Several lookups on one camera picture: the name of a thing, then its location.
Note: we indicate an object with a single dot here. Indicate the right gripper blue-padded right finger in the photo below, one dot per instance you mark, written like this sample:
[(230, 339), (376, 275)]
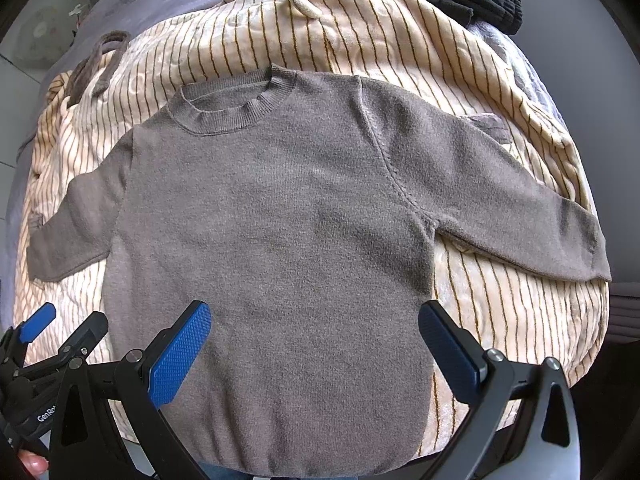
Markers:
[(521, 422)]

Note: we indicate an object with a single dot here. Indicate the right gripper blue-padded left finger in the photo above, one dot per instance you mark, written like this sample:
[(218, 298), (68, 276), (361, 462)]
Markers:
[(85, 442)]

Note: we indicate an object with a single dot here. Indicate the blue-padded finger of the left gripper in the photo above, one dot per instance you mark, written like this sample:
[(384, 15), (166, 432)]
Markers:
[(30, 329), (78, 345)]

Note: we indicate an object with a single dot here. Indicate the taupe knit sweater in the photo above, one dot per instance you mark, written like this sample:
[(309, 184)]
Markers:
[(303, 209)]

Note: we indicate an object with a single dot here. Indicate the person's left hand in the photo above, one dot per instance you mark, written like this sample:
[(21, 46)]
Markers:
[(35, 464)]

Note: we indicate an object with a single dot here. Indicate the brown garment on quilt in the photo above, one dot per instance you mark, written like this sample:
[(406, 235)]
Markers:
[(116, 43)]

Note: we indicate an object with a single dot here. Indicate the white round floor fan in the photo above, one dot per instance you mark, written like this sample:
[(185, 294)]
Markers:
[(44, 37)]

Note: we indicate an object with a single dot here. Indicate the cream striped quilt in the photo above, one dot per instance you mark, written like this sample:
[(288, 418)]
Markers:
[(407, 43)]

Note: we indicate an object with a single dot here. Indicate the lavender bed sheet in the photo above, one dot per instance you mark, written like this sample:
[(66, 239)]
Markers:
[(133, 16)]

